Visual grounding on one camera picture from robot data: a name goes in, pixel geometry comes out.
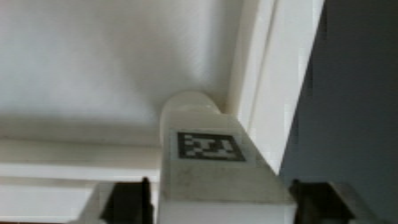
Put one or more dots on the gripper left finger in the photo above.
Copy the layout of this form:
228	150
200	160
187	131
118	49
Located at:
129	208

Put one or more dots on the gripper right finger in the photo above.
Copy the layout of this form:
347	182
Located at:
330	204

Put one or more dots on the white leg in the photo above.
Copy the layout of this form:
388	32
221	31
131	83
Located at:
219	186

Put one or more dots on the white square tabletop tray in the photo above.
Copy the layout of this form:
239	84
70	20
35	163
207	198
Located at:
100	56

